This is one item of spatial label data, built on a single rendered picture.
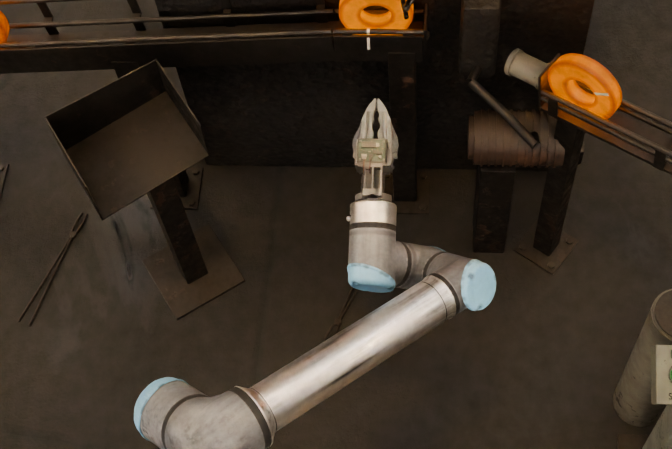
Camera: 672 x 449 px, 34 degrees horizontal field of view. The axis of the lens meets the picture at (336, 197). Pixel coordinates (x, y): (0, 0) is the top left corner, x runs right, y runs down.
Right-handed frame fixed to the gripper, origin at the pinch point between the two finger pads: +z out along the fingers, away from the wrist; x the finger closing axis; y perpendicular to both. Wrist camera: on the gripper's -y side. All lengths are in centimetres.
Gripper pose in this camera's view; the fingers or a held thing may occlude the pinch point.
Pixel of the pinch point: (376, 106)
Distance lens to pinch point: 222.5
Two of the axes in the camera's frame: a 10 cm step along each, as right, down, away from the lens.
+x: -10.0, -0.2, 0.9
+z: 0.4, -9.8, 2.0
